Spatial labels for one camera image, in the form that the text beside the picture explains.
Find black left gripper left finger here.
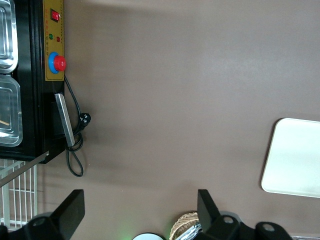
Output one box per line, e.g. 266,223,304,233
0,189,86,240

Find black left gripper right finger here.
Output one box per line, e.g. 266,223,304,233
197,189,295,240

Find cream plastic tray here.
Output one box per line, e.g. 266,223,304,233
260,117,320,199

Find stacked foil containers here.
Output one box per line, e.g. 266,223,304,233
183,221,203,240

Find light wicker basket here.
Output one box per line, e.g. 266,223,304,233
169,211,201,240

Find grey metal strip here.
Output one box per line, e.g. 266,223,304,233
0,152,50,188

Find steel pan with stick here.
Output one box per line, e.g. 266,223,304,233
0,74,23,147

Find black food warmer appliance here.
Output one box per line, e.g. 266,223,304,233
0,0,66,165

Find empty steel pan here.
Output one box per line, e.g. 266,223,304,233
0,0,19,74

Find white wire rack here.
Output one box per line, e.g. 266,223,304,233
0,159,38,230

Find black power cable with plug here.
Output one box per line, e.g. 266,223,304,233
63,74,92,178

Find steel handle bar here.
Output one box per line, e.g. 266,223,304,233
54,93,76,147

